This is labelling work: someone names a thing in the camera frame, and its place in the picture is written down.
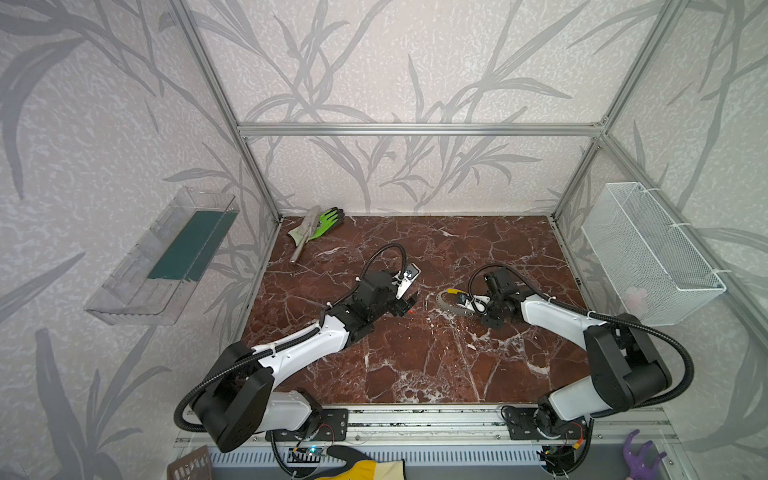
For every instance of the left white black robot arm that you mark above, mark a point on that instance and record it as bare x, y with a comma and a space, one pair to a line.
239, 396

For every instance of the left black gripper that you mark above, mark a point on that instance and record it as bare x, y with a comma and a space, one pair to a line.
395, 294

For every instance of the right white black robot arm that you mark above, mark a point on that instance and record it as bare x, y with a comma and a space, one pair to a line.
631, 365

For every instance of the purple hand-shaped object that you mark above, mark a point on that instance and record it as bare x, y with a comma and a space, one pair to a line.
638, 468

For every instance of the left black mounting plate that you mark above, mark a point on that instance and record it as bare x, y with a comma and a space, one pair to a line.
330, 425

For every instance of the clear plastic wall tray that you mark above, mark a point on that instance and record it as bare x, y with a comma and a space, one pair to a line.
154, 282

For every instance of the grey work glove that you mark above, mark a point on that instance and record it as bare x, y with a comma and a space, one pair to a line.
301, 234

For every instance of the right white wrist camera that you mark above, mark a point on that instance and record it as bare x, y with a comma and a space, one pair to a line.
467, 301

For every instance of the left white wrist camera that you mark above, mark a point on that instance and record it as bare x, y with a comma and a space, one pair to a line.
405, 279

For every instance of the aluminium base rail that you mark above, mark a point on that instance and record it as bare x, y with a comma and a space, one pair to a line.
444, 434

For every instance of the black mounting plate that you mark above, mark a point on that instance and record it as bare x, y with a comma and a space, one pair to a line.
330, 425
540, 423

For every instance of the brown perforated plastic piece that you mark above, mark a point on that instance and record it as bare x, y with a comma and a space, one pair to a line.
196, 465

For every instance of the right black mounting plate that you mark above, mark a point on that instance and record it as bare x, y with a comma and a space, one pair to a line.
540, 423

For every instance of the pink object in basket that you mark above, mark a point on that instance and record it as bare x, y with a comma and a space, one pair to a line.
635, 301

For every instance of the yellow black glove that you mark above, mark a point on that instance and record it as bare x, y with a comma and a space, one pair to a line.
359, 466

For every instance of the green black work glove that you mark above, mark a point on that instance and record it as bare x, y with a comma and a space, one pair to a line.
328, 221

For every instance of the keyring with yellow tag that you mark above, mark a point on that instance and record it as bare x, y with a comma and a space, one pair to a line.
447, 302

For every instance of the white wire mesh basket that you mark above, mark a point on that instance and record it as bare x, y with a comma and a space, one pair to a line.
639, 245

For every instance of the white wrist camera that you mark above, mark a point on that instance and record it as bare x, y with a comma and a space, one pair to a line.
467, 301
405, 279

